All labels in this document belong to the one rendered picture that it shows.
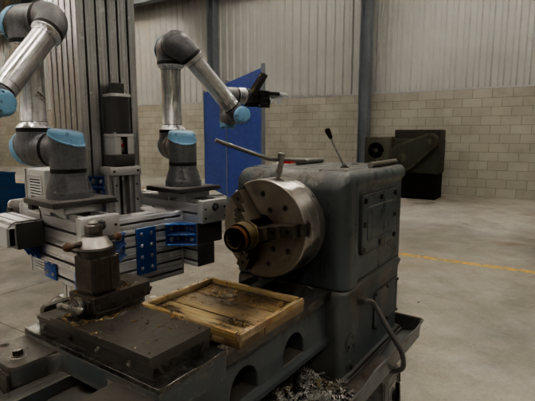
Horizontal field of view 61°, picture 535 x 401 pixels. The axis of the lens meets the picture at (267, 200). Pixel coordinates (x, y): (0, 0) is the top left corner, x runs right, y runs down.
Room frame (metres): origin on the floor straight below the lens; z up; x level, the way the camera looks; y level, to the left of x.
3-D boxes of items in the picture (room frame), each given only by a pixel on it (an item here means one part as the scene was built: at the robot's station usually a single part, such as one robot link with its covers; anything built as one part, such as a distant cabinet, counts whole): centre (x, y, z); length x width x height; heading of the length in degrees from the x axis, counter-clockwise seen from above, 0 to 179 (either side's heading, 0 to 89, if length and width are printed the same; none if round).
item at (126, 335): (0.96, 0.34, 0.95); 0.43 x 0.17 x 0.05; 55
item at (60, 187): (1.55, 0.68, 1.21); 0.15 x 0.15 x 0.10
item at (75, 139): (1.55, 0.69, 1.33); 0.13 x 0.12 x 0.14; 71
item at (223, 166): (8.31, 0.73, 1.18); 4.12 x 0.80 x 2.35; 19
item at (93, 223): (1.00, 0.39, 1.17); 0.04 x 0.04 x 0.03
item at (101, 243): (1.00, 0.39, 1.13); 0.08 x 0.08 x 0.03
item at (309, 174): (1.78, -0.23, 1.06); 0.59 x 0.48 x 0.39; 145
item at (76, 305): (1.02, 0.38, 0.99); 0.20 x 0.10 x 0.05; 145
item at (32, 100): (1.59, 0.81, 1.54); 0.15 x 0.12 x 0.55; 71
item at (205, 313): (1.24, 0.13, 0.89); 0.36 x 0.30 x 0.04; 55
